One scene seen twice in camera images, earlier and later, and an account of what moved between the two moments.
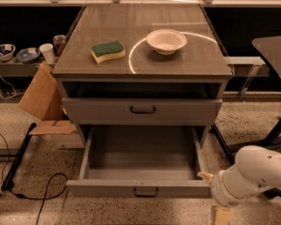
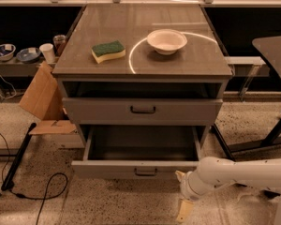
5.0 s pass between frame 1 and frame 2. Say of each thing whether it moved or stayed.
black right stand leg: stayed
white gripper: moved
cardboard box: stayed
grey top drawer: stayed
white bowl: stayed
